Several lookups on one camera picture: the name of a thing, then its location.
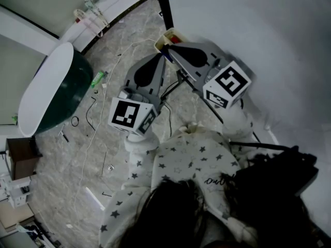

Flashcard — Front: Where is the person's star-print white garment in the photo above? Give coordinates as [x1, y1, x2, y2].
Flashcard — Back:
[99, 121, 269, 248]

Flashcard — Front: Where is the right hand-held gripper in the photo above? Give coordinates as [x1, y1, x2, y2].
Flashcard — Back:
[168, 41, 252, 110]

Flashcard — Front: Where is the white whiteboard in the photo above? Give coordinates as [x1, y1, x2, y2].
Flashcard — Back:
[165, 0, 331, 245]

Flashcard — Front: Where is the green marker pen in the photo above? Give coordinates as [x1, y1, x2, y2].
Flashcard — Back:
[90, 71, 109, 88]

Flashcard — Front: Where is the thin black rod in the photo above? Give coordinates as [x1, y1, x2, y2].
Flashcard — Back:
[101, 151, 108, 176]

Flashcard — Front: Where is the person's right forearm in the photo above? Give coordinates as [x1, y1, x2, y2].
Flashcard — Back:
[221, 104, 255, 144]

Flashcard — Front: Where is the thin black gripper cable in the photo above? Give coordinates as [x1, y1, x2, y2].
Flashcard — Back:
[162, 103, 173, 137]

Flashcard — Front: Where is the bent black cable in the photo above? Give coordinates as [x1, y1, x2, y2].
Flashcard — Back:
[86, 97, 97, 131]

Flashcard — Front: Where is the white oval table green base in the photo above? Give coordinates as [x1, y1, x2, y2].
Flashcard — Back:
[17, 42, 94, 138]

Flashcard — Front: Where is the long white cable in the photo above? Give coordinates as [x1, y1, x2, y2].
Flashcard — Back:
[73, 37, 158, 227]

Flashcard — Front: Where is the white power strip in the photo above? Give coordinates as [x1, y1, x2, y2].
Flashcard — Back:
[0, 173, 34, 209]

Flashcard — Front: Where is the cluttered dark shelf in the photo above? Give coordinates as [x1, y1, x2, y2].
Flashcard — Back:
[0, 215, 63, 248]

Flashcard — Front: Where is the brown wooden cabinet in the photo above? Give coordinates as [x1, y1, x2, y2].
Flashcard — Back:
[5, 137, 43, 181]

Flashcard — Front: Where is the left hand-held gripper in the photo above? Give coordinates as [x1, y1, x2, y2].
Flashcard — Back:
[108, 54, 167, 136]

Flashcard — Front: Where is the person's left forearm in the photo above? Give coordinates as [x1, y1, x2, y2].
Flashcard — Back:
[125, 132, 160, 183]

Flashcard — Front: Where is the black bag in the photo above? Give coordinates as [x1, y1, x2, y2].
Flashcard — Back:
[227, 141, 319, 198]

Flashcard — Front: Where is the beige box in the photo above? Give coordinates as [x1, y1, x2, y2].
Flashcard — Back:
[154, 27, 191, 61]

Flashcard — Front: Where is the flat white strip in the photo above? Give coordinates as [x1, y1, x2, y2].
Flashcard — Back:
[85, 187, 106, 211]

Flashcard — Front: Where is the small metal hand tool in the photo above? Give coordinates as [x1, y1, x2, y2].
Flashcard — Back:
[58, 124, 70, 145]

